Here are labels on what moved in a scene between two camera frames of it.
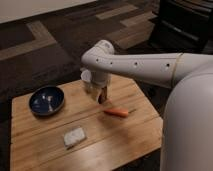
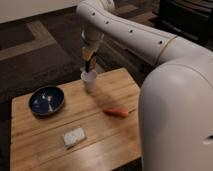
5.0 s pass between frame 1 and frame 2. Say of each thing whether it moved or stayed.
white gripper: moved
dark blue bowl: stayed
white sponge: stayed
